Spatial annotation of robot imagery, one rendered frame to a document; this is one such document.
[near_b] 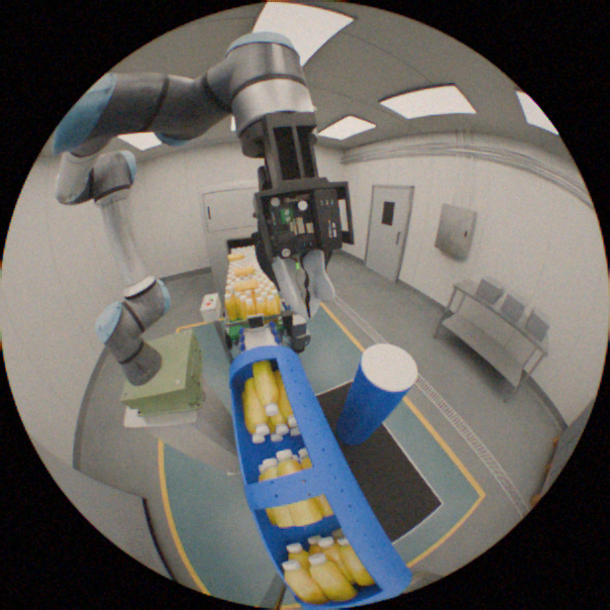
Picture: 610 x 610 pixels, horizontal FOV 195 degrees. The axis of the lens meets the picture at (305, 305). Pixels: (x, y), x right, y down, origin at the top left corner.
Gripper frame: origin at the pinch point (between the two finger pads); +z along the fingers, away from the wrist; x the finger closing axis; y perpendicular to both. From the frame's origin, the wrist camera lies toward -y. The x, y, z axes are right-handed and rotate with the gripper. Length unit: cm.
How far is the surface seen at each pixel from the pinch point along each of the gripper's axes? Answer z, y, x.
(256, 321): 43, -73, -16
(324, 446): 34.0, 7.1, -3.4
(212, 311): 33, -83, -42
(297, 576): 42, 41, -22
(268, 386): 32.4, -14.9, -12.9
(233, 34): -197, -96, 4
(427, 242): 64, -205, 304
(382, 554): 38, 40, -2
